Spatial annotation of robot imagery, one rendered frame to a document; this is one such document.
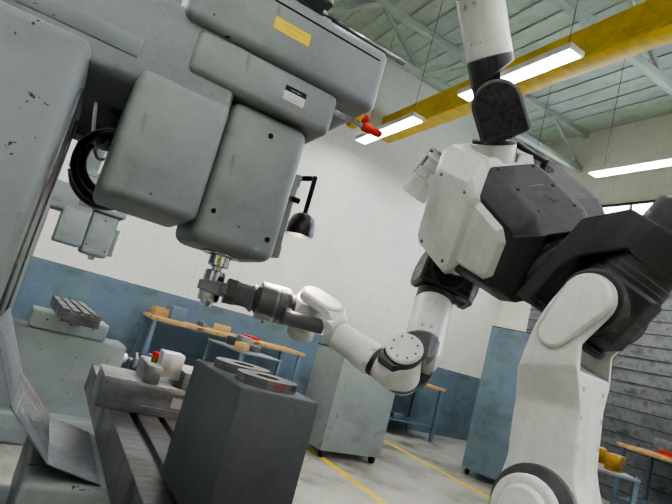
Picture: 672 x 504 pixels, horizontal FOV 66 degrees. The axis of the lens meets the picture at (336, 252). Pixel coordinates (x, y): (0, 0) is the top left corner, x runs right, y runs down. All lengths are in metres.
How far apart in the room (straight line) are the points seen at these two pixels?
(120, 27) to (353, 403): 4.98
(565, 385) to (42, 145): 0.92
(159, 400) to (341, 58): 0.89
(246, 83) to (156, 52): 0.18
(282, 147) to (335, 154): 7.71
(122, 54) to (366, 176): 8.14
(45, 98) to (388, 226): 8.51
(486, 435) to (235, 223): 6.25
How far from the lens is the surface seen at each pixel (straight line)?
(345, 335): 1.15
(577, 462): 0.96
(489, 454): 7.13
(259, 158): 1.16
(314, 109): 1.22
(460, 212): 1.06
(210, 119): 1.13
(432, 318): 1.18
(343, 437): 5.77
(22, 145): 0.96
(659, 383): 8.90
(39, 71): 0.99
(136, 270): 7.74
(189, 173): 1.09
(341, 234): 8.78
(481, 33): 1.11
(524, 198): 1.03
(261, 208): 1.15
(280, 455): 0.75
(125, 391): 1.30
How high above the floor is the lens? 1.19
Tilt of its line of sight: 9 degrees up
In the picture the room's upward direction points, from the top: 15 degrees clockwise
